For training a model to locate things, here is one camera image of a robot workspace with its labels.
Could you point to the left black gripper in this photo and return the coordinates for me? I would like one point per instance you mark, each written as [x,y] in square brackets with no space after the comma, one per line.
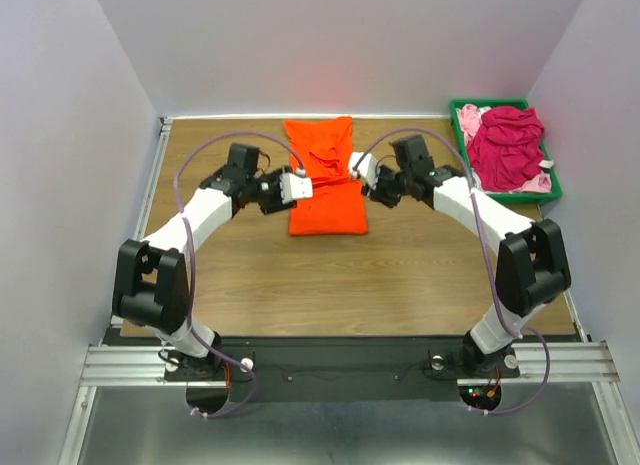
[277,205]

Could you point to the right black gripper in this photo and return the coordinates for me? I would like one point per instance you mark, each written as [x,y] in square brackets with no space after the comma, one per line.
[377,195]

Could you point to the orange t shirt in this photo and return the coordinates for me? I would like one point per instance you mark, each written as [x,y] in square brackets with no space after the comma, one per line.
[337,206]

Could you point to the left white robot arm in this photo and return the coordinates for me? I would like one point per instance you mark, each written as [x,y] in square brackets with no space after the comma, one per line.
[154,279]

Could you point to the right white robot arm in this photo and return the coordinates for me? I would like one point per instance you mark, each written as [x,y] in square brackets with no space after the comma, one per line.
[526,260]

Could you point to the light pink t shirt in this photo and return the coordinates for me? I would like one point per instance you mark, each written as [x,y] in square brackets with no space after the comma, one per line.
[469,119]

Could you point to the magenta t shirt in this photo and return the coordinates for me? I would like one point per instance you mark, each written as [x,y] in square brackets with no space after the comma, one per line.
[506,151]

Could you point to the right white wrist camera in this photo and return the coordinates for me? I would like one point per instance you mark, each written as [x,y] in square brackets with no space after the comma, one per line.
[363,166]

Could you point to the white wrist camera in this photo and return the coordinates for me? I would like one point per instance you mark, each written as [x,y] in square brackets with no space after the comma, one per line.
[363,166]
[294,188]

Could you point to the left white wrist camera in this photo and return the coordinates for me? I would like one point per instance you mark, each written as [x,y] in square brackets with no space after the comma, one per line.
[294,188]

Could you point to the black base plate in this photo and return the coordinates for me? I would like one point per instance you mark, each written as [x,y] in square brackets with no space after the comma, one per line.
[343,369]

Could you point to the aluminium rail frame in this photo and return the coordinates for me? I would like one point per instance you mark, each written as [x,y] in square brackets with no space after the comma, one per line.
[130,363]

